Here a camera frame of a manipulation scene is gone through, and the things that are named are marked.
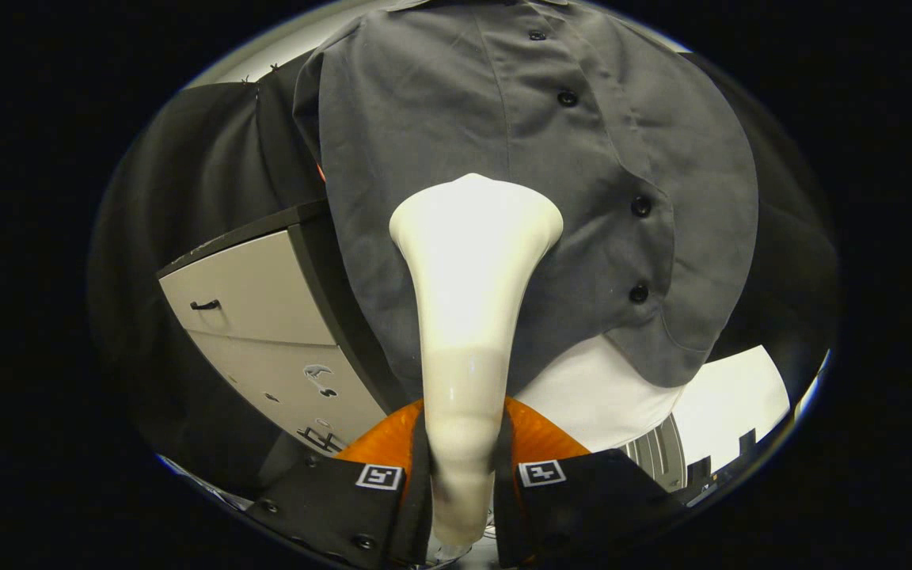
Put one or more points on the grey drawer cabinet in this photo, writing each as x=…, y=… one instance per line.
x=258, y=293

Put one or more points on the black backdrop cloth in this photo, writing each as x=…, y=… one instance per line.
x=187, y=158

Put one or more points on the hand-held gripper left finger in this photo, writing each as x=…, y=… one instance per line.
x=418, y=491

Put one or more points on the white flat board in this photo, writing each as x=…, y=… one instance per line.
x=733, y=396

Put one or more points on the white garment steamer head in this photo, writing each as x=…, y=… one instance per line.
x=468, y=277

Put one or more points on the grey button-up shirt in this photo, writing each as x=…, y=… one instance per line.
x=440, y=103

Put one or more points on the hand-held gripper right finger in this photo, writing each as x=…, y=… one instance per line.
x=503, y=499

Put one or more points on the white mannequin torso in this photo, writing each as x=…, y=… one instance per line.
x=590, y=396

